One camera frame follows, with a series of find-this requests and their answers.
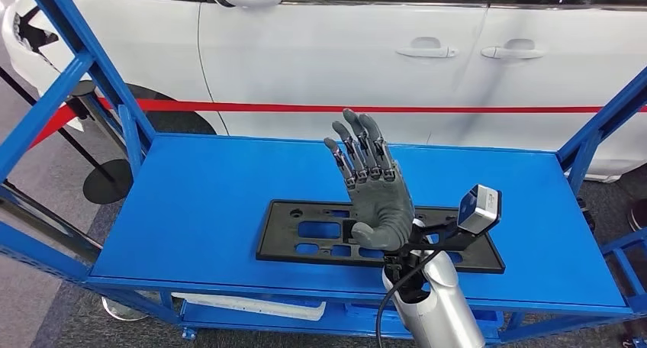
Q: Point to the blue metal shelf rack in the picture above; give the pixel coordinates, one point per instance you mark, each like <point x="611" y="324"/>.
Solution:
<point x="202" y="209"/>

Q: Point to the black plastic plate frame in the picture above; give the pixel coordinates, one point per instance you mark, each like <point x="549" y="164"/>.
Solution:
<point x="283" y="244"/>

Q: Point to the black round-base pole stand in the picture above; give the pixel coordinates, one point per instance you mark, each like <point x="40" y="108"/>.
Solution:
<point x="108" y="181"/>
<point x="638" y="215"/>

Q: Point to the white car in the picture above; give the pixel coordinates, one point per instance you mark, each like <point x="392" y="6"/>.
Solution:
<point x="328" y="57"/>

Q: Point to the black stacked plastic parts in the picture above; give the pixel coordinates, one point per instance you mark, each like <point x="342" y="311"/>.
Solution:
<point x="586" y="214"/>

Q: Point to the chrome stanchion post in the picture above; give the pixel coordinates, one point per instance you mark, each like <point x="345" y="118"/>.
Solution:
<point x="83" y="90"/>
<point x="124" y="310"/>

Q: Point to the red barrier belt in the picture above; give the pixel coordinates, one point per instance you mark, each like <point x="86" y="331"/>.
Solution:
<point x="278" y="106"/>

